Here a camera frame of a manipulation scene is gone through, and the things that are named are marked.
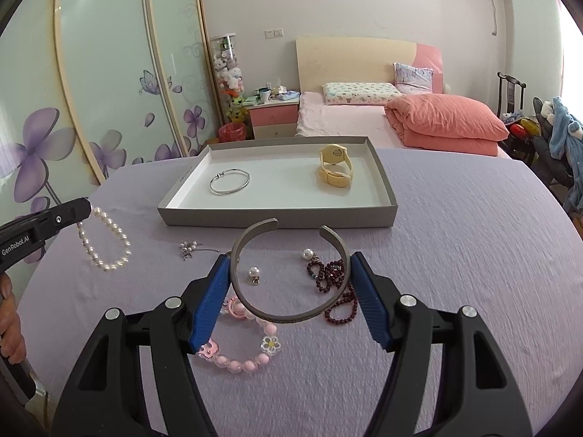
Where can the person's left hand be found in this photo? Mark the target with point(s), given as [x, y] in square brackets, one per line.
[9, 318]

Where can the folded pink quilt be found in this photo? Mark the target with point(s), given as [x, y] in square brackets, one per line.
[446, 120]

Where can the floral white pillow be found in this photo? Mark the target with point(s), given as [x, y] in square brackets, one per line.
[360, 92]

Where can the pink and cream nightstand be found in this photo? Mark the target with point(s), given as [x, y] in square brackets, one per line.
[273, 118]

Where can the dark wooden chair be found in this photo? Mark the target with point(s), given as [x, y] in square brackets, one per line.
[510, 95]

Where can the red trash bin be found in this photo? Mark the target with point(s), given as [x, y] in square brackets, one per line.
[232, 133]

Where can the white wall switch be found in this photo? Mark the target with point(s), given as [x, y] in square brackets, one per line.
[274, 33]

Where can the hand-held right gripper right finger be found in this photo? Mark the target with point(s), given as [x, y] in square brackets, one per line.
[369, 300]

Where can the blue plush garment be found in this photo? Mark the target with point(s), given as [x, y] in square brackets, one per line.
[564, 136]

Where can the floral sliding wardrobe doors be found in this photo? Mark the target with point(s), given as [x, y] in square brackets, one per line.
[114, 77]

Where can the small purple pillow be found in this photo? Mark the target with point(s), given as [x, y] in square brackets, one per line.
[412, 77]

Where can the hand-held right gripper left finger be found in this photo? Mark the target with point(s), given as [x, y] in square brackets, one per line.
[209, 300]

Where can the yellow plush toy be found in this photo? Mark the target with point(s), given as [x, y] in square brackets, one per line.
[237, 111]

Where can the bed with pink sheet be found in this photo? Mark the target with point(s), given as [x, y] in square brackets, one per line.
[341, 118]

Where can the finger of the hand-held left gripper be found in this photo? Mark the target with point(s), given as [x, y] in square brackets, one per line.
[68, 214]

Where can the round pearl earring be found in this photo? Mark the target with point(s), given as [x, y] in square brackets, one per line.
[308, 253]

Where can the dark padded chair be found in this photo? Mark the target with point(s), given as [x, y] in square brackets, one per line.
[544, 154]

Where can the green booklet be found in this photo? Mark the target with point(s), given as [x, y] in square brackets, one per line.
[251, 100]

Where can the clear tube of plush toys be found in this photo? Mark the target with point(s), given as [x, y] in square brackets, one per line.
[227, 68]

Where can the yellow and red toys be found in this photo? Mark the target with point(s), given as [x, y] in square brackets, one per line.
[524, 126]

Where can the white mug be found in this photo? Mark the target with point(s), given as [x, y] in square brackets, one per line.
[265, 95]

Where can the pearl earring with hoop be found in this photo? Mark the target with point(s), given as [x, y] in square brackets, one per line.
[253, 271]

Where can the silver bangle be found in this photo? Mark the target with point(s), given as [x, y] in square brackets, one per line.
[249, 178]

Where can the small silver flower brooch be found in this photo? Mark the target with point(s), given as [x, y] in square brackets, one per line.
[187, 248]

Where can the grey shallow tray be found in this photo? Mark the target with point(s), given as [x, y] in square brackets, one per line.
[282, 177]

